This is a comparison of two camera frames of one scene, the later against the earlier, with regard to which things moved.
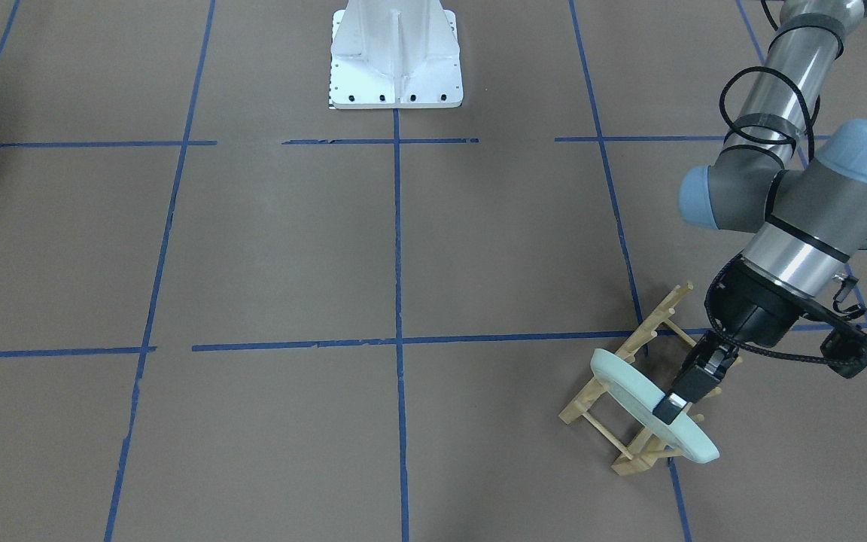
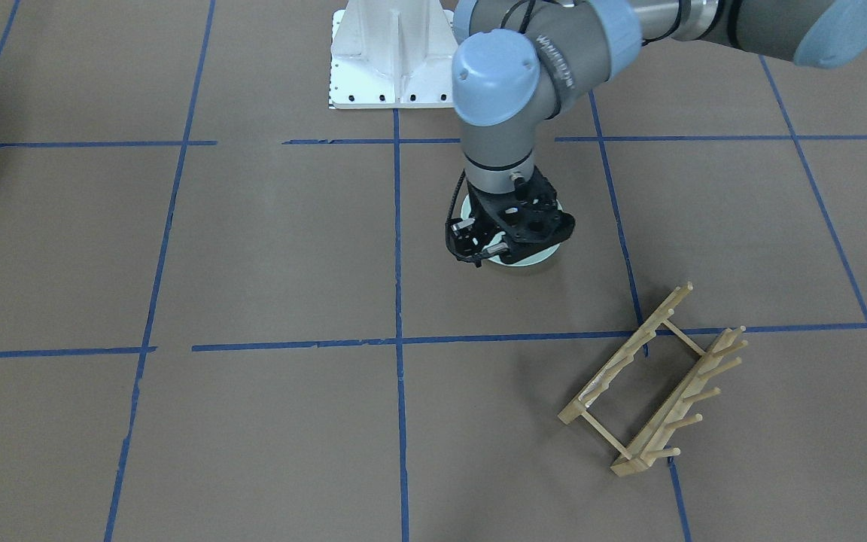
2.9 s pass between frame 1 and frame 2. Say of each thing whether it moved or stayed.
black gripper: moved
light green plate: moved
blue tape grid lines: stayed
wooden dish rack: stayed
